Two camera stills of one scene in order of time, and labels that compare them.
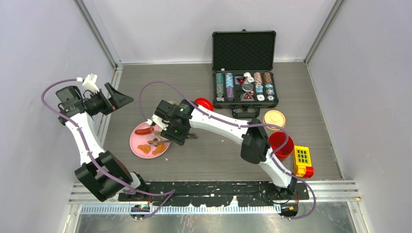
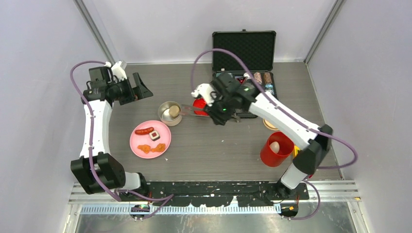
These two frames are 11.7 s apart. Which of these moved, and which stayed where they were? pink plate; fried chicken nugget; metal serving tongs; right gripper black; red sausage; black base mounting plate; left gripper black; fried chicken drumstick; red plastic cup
Moved: metal serving tongs; right gripper black; left gripper black
Stayed: red sausage; fried chicken nugget; red plastic cup; fried chicken drumstick; pink plate; black base mounting plate
